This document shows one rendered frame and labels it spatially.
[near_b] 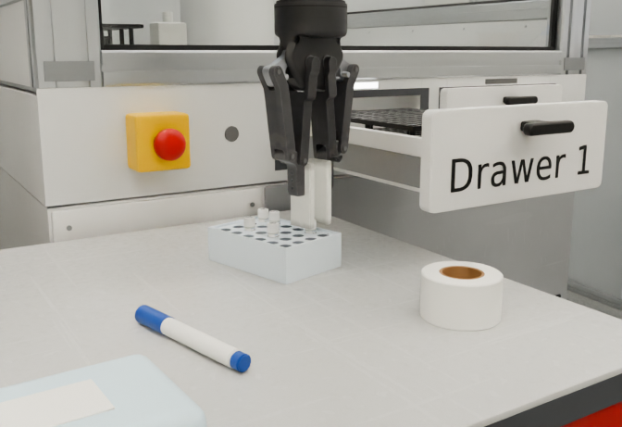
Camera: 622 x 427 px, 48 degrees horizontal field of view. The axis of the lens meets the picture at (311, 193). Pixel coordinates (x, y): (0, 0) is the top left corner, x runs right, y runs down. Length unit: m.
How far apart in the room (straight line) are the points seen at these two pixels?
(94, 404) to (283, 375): 0.16
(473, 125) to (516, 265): 0.66
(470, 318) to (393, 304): 0.09
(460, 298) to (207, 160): 0.49
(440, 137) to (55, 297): 0.42
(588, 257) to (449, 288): 2.50
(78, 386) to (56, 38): 0.56
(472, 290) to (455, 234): 0.68
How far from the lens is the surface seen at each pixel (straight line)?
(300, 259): 0.71
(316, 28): 0.70
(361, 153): 0.87
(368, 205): 1.13
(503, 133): 0.81
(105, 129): 0.92
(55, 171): 0.91
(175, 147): 0.87
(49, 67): 0.90
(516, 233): 1.38
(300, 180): 0.72
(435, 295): 0.60
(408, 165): 0.80
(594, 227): 3.03
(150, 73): 0.93
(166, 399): 0.40
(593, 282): 3.08
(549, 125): 0.81
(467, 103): 1.22
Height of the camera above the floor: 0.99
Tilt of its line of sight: 12 degrees down
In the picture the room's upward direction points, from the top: straight up
